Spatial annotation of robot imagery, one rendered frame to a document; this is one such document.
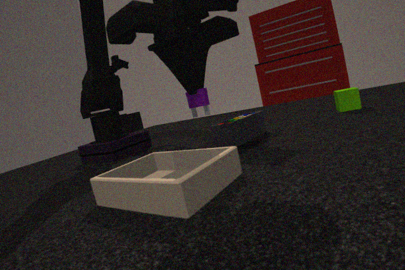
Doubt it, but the beige open tray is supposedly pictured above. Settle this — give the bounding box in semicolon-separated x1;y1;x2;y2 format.
90;146;242;218

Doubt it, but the green cube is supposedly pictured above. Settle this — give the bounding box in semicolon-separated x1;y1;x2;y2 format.
333;87;361;112

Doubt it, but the violet blade fuse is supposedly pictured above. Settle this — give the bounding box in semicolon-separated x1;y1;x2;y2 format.
186;88;210;118

